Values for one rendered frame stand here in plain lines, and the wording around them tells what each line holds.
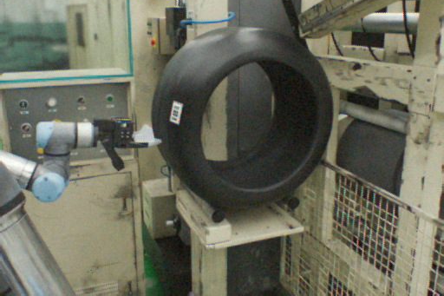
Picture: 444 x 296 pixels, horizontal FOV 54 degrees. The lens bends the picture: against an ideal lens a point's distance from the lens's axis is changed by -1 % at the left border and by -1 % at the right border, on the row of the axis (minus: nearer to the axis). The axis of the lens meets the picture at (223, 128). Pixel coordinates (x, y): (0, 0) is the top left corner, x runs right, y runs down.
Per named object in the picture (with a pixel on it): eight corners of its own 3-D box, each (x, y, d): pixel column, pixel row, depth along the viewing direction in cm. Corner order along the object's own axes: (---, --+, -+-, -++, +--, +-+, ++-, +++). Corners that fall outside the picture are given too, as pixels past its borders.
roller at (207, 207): (184, 187, 173) (179, 178, 171) (193, 182, 174) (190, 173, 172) (215, 226, 141) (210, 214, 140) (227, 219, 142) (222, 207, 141)
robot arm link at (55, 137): (36, 146, 129) (36, 118, 127) (75, 146, 133) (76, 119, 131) (35, 154, 122) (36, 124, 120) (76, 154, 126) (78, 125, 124)
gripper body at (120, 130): (136, 122, 130) (94, 121, 126) (133, 150, 132) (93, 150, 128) (131, 117, 137) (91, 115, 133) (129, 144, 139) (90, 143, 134)
